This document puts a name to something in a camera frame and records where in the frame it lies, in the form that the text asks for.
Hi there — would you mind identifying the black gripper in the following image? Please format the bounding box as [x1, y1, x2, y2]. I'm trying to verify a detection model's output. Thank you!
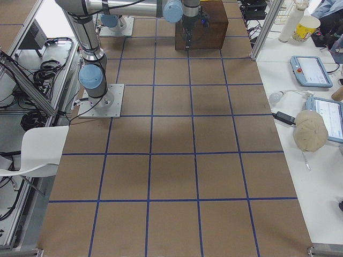
[182, 15, 201, 50]

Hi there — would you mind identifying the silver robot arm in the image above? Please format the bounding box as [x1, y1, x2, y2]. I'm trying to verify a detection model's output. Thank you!
[56, 1, 201, 108]
[100, 14, 126, 32]

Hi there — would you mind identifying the dark brown wooden cabinet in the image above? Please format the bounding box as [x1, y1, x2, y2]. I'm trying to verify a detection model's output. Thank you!
[175, 1, 228, 50]

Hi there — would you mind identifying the white light bulb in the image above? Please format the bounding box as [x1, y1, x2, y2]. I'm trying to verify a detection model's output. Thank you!
[269, 91, 284, 105]

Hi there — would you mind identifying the white cardboard tube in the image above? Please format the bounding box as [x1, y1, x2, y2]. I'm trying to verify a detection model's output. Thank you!
[278, 6, 305, 43]

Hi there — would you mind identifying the yellow popcorn paper cup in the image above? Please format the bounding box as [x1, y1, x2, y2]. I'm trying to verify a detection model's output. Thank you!
[292, 16, 320, 42]

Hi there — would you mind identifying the black power adapter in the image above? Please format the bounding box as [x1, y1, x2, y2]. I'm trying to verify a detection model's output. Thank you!
[272, 111, 295, 125]

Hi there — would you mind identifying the upper blue teach pendant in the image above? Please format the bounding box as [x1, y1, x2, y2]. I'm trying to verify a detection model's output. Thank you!
[290, 56, 333, 88]

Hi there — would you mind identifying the blue teach pendant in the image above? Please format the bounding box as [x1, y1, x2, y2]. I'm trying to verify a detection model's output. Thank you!
[305, 96, 342, 143]
[290, 56, 333, 88]

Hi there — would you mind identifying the grey electronics box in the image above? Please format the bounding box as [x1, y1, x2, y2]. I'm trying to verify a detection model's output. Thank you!
[19, 19, 48, 57]

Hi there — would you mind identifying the beige baseball cap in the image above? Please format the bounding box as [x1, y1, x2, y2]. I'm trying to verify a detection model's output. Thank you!
[293, 110, 329, 152]

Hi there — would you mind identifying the lower blue teach pendant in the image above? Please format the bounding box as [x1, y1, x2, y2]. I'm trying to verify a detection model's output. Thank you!
[305, 96, 342, 143]

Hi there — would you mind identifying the white plastic chair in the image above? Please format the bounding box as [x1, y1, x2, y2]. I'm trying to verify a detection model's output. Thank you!
[1, 126, 69, 178]

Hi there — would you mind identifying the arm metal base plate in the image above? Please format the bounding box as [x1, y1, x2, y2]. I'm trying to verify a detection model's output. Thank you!
[99, 16, 134, 37]
[78, 84, 124, 118]

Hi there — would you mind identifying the aluminium frame post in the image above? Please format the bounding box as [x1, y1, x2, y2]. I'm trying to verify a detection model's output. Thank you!
[250, 0, 284, 61]

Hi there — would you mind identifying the black cable bundle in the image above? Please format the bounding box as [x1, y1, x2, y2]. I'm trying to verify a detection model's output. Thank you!
[32, 59, 64, 89]

